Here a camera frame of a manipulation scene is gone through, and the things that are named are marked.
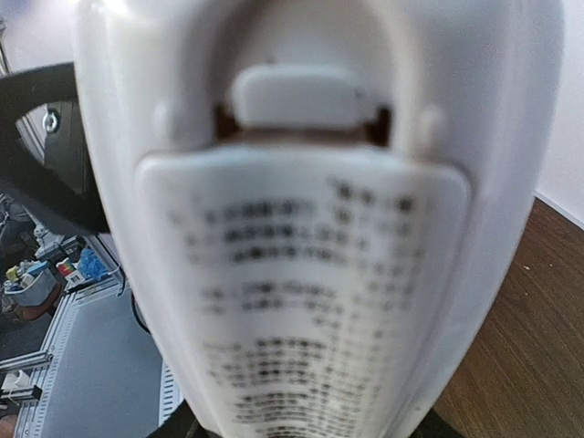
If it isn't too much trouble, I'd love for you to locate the white remote control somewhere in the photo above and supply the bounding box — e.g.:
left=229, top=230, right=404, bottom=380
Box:
left=73, top=1, right=564, bottom=437

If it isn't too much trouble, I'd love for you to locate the aluminium front rail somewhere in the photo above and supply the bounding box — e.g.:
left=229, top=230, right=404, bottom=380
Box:
left=15, top=280, right=183, bottom=437

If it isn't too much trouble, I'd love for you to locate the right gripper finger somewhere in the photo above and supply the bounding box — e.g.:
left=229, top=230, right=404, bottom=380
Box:
left=1, top=63, right=110, bottom=235

